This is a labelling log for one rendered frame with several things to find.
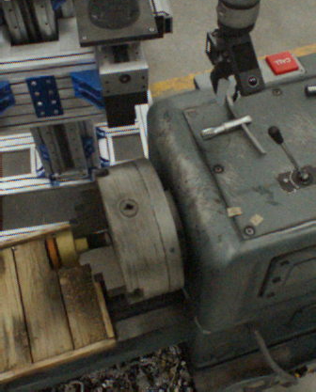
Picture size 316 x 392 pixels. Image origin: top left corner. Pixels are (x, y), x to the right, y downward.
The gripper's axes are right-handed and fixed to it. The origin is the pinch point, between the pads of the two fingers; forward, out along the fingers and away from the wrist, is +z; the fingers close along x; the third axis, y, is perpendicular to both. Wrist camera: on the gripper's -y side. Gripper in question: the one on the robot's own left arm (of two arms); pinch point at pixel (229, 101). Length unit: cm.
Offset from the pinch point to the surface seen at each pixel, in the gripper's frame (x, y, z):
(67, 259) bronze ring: 42.4, -15.5, 19.6
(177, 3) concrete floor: -61, 203, 130
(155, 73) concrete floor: -28, 145, 130
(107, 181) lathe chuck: 29.9, -7.5, 6.5
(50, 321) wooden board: 51, -19, 41
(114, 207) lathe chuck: 30.3, -14.2, 6.1
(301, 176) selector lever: -6.9, -21.2, 2.7
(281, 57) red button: -18.4, 11.6, 2.9
